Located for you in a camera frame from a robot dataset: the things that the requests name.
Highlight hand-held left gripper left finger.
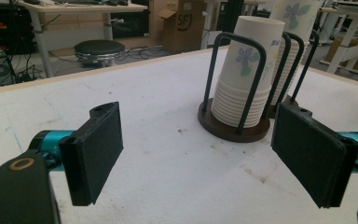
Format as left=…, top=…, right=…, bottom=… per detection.
left=29, top=101, right=124, bottom=207

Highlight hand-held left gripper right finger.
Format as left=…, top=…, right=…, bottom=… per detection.
left=270, top=102, right=358, bottom=209

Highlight dark cup holder with rods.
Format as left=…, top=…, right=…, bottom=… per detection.
left=198, top=31, right=271, bottom=144
left=262, top=29, right=320, bottom=119

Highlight short stack of floral paper cups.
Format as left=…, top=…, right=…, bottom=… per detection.
left=210, top=15, right=286, bottom=129

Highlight round black stool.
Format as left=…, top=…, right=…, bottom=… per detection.
left=74, top=39, right=126, bottom=69

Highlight black cabinet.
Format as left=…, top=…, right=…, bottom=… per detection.
left=111, top=8, right=152, bottom=40

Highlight tall stack of floral paper cups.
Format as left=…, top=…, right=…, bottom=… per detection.
left=268, top=0, right=324, bottom=106

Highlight black equipment case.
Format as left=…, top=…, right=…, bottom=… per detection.
left=0, top=3, right=36, bottom=55

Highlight wooden desk with white legs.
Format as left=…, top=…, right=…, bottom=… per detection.
left=15, top=0, right=149, bottom=78

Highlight brown cardboard box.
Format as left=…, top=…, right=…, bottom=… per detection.
left=157, top=0, right=208, bottom=54

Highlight white metal stand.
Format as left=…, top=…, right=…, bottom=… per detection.
left=200, top=0, right=216, bottom=50

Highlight black floor cables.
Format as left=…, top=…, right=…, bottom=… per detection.
left=117, top=46, right=169, bottom=62

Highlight white table frame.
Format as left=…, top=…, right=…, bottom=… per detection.
left=318, top=0, right=358, bottom=76

